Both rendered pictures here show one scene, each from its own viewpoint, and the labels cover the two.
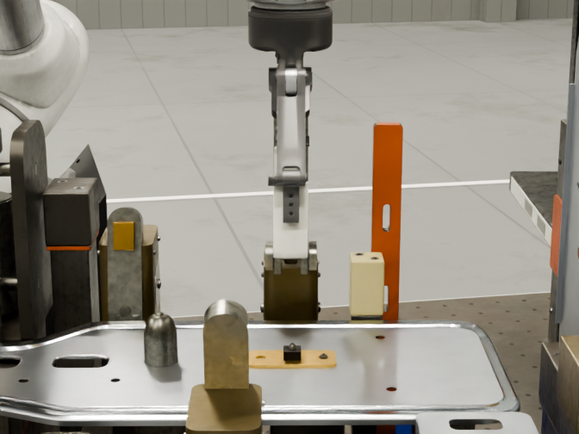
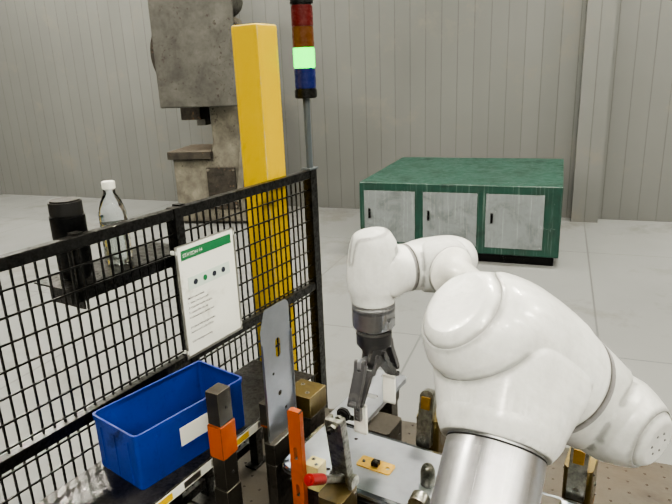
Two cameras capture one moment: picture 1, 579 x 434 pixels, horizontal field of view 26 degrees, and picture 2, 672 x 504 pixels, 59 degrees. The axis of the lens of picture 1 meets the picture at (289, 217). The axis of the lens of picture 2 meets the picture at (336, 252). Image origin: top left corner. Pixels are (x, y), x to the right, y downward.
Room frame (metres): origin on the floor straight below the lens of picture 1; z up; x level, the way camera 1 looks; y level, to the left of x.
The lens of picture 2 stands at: (2.13, 0.55, 1.85)
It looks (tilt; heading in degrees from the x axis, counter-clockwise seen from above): 17 degrees down; 212
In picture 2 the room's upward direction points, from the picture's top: 2 degrees counter-clockwise
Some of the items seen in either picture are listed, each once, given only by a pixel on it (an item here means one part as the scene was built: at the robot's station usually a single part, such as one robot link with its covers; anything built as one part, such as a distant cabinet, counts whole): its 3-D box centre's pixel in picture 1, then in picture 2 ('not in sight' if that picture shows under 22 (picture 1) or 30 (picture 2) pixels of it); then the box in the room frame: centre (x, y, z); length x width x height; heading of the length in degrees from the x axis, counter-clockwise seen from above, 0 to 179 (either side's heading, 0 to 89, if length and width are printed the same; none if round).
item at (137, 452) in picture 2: not in sight; (173, 419); (1.31, -0.44, 1.09); 0.30 x 0.17 x 0.13; 173
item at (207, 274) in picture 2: not in sight; (208, 291); (1.03, -0.56, 1.30); 0.23 x 0.02 x 0.31; 1
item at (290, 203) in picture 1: (290, 195); not in sight; (1.03, 0.00, 1.19); 0.03 x 0.01 x 0.05; 0
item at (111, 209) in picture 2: not in sight; (113, 222); (1.23, -0.65, 1.53); 0.07 x 0.07 x 0.20
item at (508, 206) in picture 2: not in sight; (467, 203); (-4.22, -1.65, 0.39); 1.97 x 1.87 x 0.78; 101
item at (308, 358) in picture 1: (292, 354); (375, 463); (1.12, 0.00, 1.01); 0.08 x 0.04 x 0.01; 91
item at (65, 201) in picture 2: not in sight; (71, 238); (1.35, -0.64, 1.52); 0.07 x 0.07 x 0.18
